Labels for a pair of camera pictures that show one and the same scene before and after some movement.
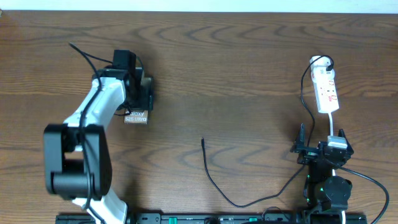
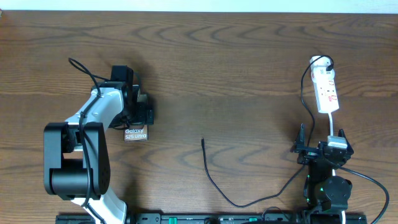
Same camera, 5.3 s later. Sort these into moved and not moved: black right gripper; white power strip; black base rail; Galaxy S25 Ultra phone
Moved: Galaxy S25 Ultra phone
Not moved: black right gripper; white power strip; black base rail
